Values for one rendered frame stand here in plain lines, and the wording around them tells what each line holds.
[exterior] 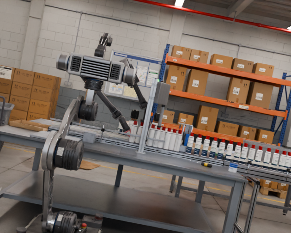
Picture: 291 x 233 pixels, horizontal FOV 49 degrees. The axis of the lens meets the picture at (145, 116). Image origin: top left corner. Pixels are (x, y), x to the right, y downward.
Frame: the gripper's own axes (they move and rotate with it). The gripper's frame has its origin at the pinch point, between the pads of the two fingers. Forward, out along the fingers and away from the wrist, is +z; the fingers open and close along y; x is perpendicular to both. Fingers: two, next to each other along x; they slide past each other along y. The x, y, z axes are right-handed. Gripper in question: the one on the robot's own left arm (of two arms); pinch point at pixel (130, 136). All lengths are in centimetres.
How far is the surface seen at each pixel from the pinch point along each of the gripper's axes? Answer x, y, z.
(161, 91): -44, -17, -26
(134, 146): 0.6, -8.9, 8.8
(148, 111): -25.4, -18.0, -15.8
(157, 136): -22.6, -7.1, 10.4
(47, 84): 111, 308, -105
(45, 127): 70, 16, -42
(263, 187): -164, 259, 243
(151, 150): -12.5, -10.1, 18.7
